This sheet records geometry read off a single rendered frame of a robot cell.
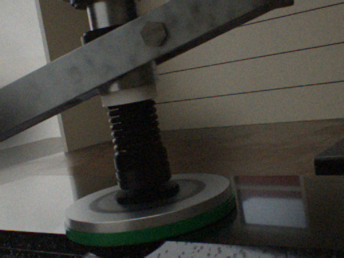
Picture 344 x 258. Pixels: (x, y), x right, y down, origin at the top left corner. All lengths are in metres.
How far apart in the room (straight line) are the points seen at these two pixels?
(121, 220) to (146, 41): 0.20
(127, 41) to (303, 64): 6.78
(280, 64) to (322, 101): 0.81
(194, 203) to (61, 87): 0.20
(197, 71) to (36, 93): 7.82
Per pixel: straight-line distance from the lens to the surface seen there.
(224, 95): 8.16
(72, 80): 0.60
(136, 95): 0.61
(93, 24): 0.63
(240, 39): 7.84
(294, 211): 0.59
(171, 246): 0.55
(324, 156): 1.18
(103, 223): 0.58
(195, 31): 0.57
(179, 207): 0.57
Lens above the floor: 0.98
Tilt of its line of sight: 6 degrees down
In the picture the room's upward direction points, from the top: 10 degrees counter-clockwise
